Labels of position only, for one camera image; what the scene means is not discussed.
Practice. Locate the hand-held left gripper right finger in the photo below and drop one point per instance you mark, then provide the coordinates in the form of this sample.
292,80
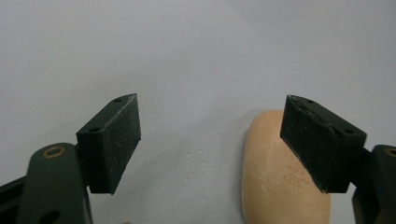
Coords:
317,146

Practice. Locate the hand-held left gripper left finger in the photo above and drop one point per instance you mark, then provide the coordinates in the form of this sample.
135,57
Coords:
109,146

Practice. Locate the beige oval bread roll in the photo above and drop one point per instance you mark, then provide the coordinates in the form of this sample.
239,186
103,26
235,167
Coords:
274,186

